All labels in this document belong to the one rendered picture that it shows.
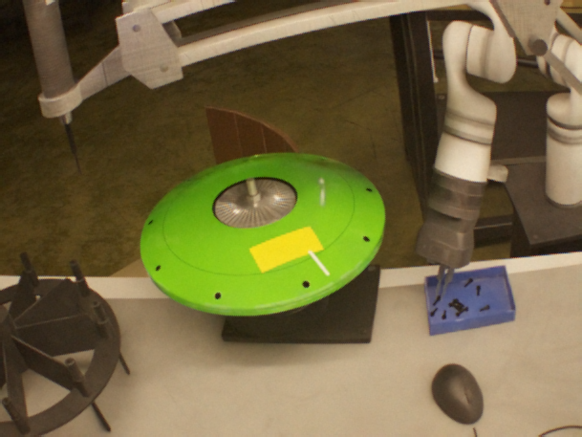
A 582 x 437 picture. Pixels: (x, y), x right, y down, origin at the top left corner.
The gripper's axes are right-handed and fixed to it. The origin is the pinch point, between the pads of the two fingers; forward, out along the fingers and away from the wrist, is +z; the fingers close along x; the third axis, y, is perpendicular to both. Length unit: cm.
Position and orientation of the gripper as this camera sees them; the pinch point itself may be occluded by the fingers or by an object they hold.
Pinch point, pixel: (438, 299)
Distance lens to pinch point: 103.0
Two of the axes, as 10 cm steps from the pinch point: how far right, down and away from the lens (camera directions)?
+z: -1.8, 9.5, 2.6
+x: 7.4, 3.0, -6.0
